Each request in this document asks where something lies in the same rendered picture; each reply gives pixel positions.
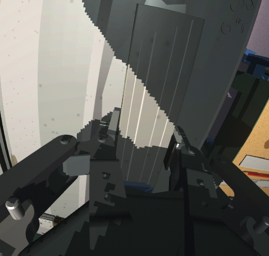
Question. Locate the white ribbed box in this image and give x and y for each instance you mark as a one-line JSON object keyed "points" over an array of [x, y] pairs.
{"points": [[46, 222]]}

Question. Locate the blue machine part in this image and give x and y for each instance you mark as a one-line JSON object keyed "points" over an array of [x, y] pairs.
{"points": [[255, 60]]}

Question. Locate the blue flat block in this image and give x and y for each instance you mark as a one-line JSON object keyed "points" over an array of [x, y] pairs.
{"points": [[136, 186]]}

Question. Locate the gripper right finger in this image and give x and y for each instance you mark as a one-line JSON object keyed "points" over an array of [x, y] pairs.
{"points": [[201, 188]]}

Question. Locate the light grey angular block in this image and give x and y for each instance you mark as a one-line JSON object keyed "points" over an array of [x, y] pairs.
{"points": [[155, 2]]}

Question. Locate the grey grooved plate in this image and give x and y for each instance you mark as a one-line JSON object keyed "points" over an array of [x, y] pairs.
{"points": [[164, 71]]}

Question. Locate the red flat strip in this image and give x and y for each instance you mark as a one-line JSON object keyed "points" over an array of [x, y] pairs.
{"points": [[258, 174]]}

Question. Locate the dark green machine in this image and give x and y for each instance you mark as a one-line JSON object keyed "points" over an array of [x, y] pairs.
{"points": [[248, 105]]}

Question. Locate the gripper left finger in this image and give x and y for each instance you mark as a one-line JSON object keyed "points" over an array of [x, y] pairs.
{"points": [[44, 159]]}

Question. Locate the white flat piece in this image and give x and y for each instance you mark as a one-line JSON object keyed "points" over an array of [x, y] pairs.
{"points": [[261, 184]]}

